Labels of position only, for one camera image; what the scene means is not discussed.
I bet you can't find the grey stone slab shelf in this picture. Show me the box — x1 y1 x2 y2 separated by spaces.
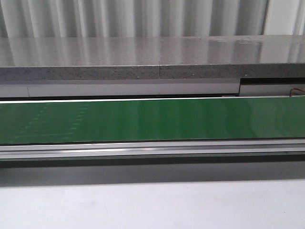
0 35 305 82

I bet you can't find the green conveyor belt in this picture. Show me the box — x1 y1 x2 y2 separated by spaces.
0 96 305 145

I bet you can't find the white panel under slab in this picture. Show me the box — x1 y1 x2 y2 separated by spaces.
0 78 305 98

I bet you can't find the white pleated curtain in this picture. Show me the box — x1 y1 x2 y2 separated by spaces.
0 0 305 38

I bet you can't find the aluminium conveyor front rail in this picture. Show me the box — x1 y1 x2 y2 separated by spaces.
0 138 305 168

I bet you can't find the red wire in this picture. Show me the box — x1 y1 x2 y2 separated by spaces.
289 88 305 97

